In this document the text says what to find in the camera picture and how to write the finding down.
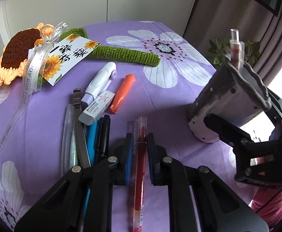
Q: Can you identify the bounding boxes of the person's right forearm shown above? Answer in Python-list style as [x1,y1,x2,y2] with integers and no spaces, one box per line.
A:
[250,182,282,230]

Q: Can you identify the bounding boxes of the white and green gel pen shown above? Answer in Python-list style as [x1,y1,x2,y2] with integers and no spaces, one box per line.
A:
[61,104,80,174]

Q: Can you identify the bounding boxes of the orange highlighter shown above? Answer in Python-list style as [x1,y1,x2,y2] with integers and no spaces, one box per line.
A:
[110,74,136,113]

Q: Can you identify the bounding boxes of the blue pen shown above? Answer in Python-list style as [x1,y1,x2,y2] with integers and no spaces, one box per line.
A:
[82,119,100,220]

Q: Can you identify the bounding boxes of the white cabinet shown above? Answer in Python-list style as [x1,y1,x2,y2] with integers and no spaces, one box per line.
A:
[0,0,202,44]

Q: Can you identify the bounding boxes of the green potted plant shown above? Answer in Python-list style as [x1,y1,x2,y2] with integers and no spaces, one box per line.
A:
[207,5,261,66]

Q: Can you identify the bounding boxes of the grey lilac pencil pouch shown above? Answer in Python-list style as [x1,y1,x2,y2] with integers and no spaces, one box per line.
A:
[186,58,272,143]

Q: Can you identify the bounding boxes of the purple floral tablecloth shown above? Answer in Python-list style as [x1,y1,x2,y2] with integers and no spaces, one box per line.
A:
[0,20,253,232]

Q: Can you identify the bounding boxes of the black pen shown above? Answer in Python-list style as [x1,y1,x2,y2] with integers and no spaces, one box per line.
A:
[101,114,111,159]
[95,116,105,165]

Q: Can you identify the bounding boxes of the white grey eraser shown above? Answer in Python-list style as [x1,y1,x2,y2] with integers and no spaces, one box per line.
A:
[78,91,115,126]

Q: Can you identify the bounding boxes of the dark grey metal pen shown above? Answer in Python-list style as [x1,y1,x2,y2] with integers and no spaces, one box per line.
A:
[70,88,92,168]

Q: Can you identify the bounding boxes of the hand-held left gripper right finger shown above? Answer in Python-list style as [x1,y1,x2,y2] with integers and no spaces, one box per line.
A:
[147,133,269,232]

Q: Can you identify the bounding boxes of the white lilac correction tape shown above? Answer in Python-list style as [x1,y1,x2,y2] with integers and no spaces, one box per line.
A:
[81,62,118,104]

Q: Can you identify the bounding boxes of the crochet sunflower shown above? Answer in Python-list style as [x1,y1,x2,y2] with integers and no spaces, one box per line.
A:
[0,23,161,87]

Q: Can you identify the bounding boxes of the red gel pen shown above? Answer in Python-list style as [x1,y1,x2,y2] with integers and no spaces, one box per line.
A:
[127,116,148,232]

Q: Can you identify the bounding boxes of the clear pen with red ink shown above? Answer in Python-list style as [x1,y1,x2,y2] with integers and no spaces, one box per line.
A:
[229,28,245,72]

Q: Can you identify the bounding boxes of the white printed ribbon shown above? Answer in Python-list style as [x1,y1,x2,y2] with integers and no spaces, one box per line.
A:
[0,22,70,156]

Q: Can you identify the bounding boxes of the sunflower gift card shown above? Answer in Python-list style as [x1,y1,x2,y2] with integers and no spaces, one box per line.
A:
[38,34,101,86]

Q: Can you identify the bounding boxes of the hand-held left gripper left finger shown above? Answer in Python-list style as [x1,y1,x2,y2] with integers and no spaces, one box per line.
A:
[14,132,135,232]

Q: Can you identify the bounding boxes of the brown pleated curtain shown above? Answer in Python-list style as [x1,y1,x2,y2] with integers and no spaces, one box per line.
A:
[238,0,282,85]

